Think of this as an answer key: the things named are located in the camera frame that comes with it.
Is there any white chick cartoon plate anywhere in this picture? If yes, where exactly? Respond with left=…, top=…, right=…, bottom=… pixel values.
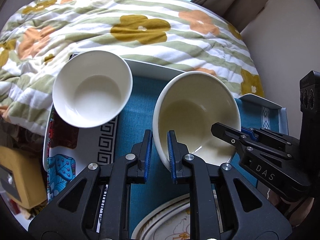
left=130, top=193, right=223, bottom=240

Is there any cream round bowl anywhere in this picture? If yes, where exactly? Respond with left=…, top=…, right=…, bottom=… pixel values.
left=152, top=71, right=241, bottom=168

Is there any white round bowl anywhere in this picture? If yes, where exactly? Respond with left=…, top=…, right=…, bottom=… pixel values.
left=52, top=50, right=133, bottom=128

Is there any blue patterned table cloth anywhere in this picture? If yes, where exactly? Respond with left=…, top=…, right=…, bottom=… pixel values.
left=46, top=74, right=282, bottom=239

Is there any yellow bedside cabinet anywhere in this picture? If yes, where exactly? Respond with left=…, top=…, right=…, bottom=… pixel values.
left=1, top=146, right=47, bottom=209

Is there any floral striped duvet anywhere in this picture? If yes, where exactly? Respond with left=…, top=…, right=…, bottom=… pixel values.
left=1, top=0, right=264, bottom=135

